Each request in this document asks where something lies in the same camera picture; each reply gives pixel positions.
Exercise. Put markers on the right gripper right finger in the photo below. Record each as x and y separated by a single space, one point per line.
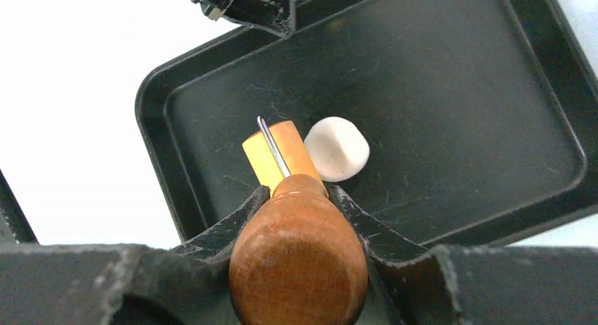
455 284

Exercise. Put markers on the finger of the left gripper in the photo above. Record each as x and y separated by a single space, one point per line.
274 16

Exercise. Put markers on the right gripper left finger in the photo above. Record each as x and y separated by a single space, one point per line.
125 283

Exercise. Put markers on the wooden dough roller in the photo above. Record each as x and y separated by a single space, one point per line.
297 260

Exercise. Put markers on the white dough ball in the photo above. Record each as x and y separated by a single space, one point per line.
337 149

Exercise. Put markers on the black baking tray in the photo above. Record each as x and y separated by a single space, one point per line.
481 115

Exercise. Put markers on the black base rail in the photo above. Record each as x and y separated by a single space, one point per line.
15 227

